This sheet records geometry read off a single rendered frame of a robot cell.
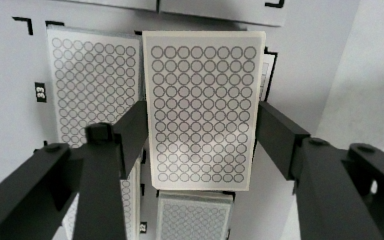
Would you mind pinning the clear plastic lid with yellow tape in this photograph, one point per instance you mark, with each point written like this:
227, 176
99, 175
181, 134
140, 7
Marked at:
184, 217

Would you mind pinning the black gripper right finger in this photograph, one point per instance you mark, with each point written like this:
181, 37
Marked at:
328, 182

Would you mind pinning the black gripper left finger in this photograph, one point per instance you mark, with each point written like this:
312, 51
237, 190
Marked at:
28, 211

